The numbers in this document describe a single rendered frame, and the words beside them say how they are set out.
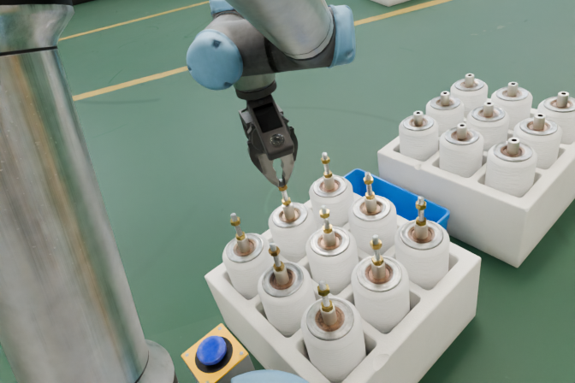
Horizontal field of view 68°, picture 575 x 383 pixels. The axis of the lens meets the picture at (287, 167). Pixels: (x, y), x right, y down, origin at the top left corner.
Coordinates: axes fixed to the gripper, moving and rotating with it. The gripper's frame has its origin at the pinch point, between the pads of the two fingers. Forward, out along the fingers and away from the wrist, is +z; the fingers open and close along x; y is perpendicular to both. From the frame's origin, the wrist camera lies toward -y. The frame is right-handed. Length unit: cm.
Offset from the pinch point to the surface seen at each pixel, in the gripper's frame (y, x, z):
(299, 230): -3.7, -0.3, 10.1
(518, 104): 10, -65, 10
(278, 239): -1.8, 4.0, 12.3
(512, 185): -10, -47, 15
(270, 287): -15.3, 9.2, 9.3
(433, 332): -26.8, -15.3, 23.8
